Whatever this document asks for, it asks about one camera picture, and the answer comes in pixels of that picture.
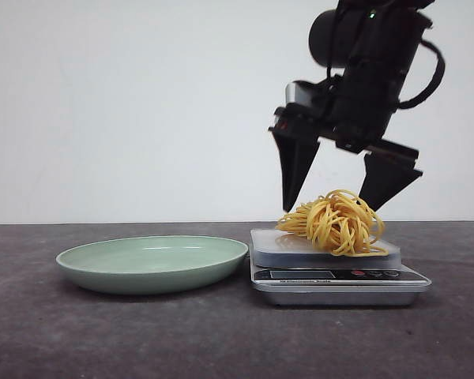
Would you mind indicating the silver digital kitchen scale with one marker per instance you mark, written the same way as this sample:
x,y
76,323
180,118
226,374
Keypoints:
x,y
288,271

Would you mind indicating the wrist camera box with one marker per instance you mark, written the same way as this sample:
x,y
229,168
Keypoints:
x,y
308,94

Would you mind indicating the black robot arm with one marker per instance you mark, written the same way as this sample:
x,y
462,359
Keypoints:
x,y
374,43

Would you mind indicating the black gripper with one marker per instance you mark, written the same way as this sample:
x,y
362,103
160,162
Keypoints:
x,y
367,96

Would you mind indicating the green round plate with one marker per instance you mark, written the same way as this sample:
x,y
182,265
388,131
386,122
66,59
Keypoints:
x,y
151,265

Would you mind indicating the yellow vermicelli bundle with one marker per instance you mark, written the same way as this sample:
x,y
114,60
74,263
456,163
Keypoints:
x,y
340,223

